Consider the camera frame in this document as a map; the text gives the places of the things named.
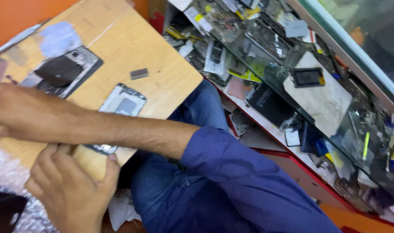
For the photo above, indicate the opened phone with bare back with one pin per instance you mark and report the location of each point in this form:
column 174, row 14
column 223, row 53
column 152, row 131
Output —
column 85, row 61

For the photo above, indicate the black phone display panel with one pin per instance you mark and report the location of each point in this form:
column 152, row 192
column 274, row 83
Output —
column 271, row 105

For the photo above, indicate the light wooden work board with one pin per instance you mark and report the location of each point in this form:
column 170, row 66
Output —
column 145, row 48

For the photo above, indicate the white crumpled tissue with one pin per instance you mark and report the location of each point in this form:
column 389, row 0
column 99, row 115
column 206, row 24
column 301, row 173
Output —
column 120, row 208

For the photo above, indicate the person's right hand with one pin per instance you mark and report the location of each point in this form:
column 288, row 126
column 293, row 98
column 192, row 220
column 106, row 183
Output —
column 4, row 110

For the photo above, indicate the yellow green plastic stick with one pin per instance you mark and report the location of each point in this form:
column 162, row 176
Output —
column 366, row 145

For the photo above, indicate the clear bubble wrap sheet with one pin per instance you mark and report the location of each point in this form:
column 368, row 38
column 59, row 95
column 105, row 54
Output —
column 5, row 171

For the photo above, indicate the silver phone middle frame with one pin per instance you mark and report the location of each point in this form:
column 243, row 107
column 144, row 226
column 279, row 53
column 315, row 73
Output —
column 125, row 100

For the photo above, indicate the person's blue jeans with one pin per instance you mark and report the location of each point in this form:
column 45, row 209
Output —
column 200, row 106

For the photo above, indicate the dark blue phone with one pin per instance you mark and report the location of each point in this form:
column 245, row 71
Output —
column 310, row 137

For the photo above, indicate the person's left hand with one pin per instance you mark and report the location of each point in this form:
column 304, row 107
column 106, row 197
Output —
column 73, row 197

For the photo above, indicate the small grey metal piece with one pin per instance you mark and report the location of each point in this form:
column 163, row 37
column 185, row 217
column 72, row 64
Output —
column 139, row 73

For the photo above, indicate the grey square card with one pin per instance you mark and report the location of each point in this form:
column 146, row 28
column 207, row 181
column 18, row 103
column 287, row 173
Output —
column 296, row 29

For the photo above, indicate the black curved phone part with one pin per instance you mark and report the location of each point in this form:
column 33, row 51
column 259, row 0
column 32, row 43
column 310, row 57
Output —
column 59, row 71

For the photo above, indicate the long silver metal tool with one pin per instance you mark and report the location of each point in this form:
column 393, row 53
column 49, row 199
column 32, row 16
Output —
column 15, row 40

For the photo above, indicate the black flat object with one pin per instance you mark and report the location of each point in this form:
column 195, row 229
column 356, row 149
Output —
column 4, row 210

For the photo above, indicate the pale blue paper patch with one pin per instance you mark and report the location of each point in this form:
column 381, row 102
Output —
column 59, row 38

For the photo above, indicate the white stone slab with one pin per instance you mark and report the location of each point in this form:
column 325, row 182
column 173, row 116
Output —
column 316, row 105

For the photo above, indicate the black screen module yellow tab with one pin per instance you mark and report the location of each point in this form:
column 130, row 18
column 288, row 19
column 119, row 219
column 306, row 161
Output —
column 307, row 77

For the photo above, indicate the cluttered glass repair counter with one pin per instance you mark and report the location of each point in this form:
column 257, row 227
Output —
column 268, row 42

